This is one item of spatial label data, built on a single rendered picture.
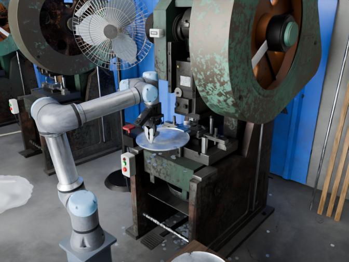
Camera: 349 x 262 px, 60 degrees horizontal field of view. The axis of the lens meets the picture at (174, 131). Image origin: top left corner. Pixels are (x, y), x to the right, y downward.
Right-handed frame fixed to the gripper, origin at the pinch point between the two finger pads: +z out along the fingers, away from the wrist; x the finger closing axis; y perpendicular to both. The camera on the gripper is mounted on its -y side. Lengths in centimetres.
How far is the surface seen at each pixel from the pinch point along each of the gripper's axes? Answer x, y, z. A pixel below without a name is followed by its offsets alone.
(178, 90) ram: 4.1, 26.8, -21.1
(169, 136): -2.7, 12.0, 0.6
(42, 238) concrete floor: 70, -37, 80
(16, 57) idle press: 327, 66, -6
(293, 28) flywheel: -53, 35, -56
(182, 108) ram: -0.7, 25.0, -11.8
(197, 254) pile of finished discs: -41, -11, 41
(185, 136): -8.7, 18.4, 0.9
